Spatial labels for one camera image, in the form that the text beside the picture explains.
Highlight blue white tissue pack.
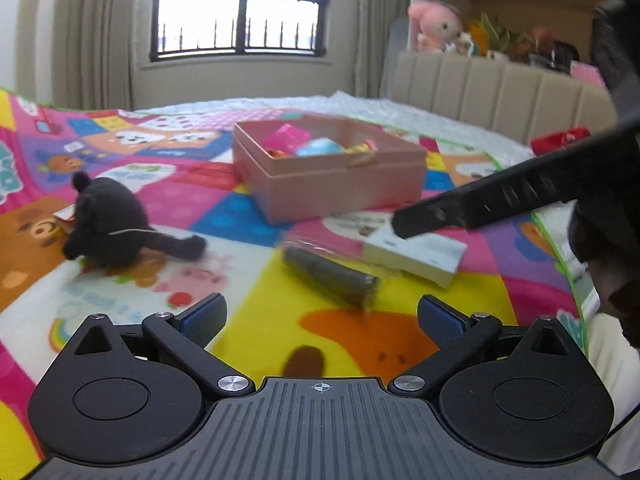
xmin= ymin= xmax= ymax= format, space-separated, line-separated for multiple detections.
xmin=294 ymin=138 xmax=345 ymax=157

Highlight red toy on bed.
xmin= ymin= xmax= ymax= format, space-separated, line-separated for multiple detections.
xmin=530 ymin=127 xmax=591 ymax=156

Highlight white flat box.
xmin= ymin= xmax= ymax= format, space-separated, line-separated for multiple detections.
xmin=362 ymin=223 xmax=468 ymax=288

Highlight beige padded headboard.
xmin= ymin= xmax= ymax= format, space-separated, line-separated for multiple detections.
xmin=390 ymin=51 xmax=617 ymax=144

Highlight dark foil sachet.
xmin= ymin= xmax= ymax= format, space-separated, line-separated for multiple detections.
xmin=282 ymin=245 xmax=380 ymax=308

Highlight black plush bear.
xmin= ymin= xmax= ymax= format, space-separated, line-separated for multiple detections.
xmin=63 ymin=171 xmax=206 ymax=266

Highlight colourful cartoon play mat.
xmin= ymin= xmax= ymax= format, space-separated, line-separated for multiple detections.
xmin=1 ymin=92 xmax=586 ymax=479

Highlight red white small book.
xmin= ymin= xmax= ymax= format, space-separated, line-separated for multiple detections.
xmin=53 ymin=204 xmax=75 ymax=234

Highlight yellow orange toy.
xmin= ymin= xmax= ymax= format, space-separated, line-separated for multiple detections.
xmin=468 ymin=13 xmax=512 ymax=56

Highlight pink cardboard box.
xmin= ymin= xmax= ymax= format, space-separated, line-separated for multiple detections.
xmin=232 ymin=116 xmax=426 ymax=224

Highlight pink plush bunny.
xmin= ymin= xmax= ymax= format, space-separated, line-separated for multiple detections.
xmin=408 ymin=1 xmax=475 ymax=56

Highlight beige curtain right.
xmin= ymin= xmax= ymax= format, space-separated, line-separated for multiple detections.
xmin=354 ymin=0 xmax=410 ymax=98

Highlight beige curtain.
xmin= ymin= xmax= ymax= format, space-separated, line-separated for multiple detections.
xmin=354 ymin=0 xmax=410 ymax=98
xmin=11 ymin=0 xmax=153 ymax=110

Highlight dark framed window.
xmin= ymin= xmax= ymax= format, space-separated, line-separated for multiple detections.
xmin=149 ymin=0 xmax=330 ymax=62

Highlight beige curtain left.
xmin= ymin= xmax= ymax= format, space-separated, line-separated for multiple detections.
xmin=11 ymin=0 xmax=153 ymax=110

